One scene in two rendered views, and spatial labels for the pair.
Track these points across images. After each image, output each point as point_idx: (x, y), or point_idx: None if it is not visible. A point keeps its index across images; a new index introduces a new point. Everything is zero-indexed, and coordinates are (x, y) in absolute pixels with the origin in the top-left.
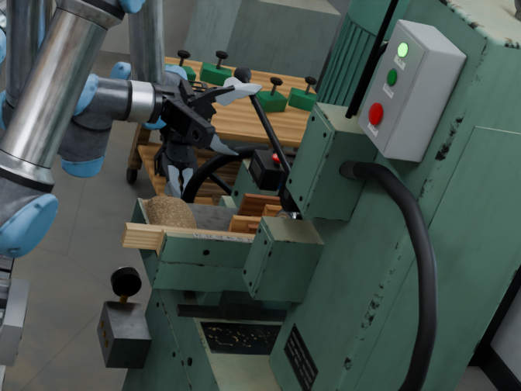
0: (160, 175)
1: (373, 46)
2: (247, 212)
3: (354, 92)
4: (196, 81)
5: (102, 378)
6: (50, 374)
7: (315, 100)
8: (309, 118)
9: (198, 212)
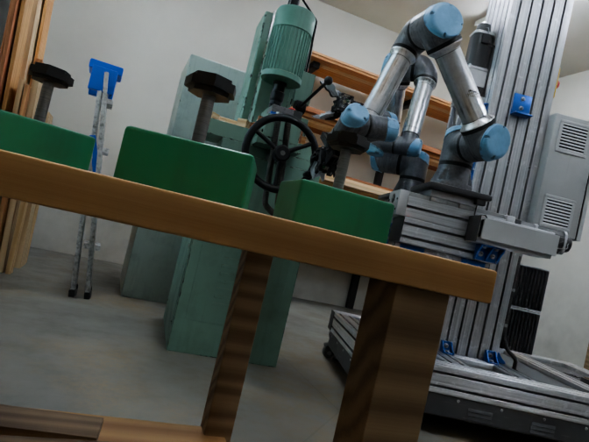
0: (329, 175)
1: (311, 51)
2: None
3: (308, 67)
4: (346, 94)
5: (273, 409)
6: (320, 417)
7: (301, 74)
8: (314, 81)
9: None
